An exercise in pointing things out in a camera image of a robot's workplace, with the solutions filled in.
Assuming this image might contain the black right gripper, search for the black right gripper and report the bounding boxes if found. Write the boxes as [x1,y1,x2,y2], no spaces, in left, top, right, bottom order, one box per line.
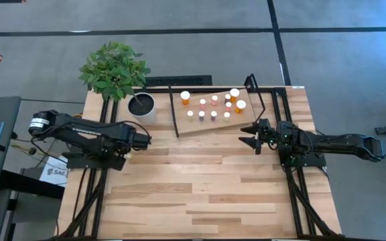
[238,118,283,155]

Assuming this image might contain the light wooden shelf board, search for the light wooden shelf board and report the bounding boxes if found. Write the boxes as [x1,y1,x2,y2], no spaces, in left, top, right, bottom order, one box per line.
[172,88,257,135]

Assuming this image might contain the green plant in white pot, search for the green plant in white pot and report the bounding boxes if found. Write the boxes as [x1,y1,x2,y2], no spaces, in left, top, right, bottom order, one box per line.
[78,40,157,125]

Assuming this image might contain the black perforated floor grate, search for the black perforated floor grate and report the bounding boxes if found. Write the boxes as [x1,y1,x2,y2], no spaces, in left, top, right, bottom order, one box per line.
[145,74,213,87]

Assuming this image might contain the white printed paper sheet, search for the white printed paper sheet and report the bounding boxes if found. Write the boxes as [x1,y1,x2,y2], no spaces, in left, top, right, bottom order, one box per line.
[38,155,69,187]

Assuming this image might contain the black stand crossbar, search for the black stand crossbar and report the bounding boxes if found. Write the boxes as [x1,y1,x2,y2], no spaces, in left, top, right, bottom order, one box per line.
[0,169,65,200]

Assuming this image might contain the dark grey side desk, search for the dark grey side desk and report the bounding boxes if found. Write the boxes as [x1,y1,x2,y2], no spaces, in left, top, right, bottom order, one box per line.
[0,96,22,197]

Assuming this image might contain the black aluminium frame rails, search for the black aluminium frame rails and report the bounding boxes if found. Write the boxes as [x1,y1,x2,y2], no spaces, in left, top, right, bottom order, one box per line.
[270,87,341,239]
[57,95,119,239]

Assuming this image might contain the black aluminium frame rail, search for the black aluminium frame rail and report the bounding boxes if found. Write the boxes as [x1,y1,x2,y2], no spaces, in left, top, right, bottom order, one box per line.
[144,86,286,94]

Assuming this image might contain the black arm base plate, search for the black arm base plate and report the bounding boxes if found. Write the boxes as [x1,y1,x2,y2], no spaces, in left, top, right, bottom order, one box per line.
[66,153,127,171]
[277,140,328,168]

